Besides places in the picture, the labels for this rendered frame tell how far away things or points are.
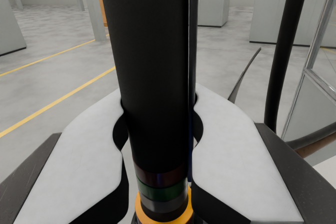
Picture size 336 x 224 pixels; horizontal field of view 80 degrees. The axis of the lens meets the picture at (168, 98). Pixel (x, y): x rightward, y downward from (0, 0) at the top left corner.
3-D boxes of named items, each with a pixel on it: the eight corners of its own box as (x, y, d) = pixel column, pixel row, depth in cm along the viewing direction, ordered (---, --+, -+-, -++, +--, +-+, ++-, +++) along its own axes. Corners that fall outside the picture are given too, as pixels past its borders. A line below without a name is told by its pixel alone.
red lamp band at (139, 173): (172, 138, 15) (172, 125, 14) (198, 172, 12) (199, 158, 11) (127, 155, 13) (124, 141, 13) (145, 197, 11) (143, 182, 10)
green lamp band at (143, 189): (173, 151, 15) (172, 139, 15) (198, 186, 13) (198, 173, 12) (130, 168, 14) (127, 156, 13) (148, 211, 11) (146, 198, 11)
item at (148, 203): (173, 163, 16) (173, 152, 15) (197, 198, 13) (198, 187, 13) (133, 180, 15) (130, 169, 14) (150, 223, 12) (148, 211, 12)
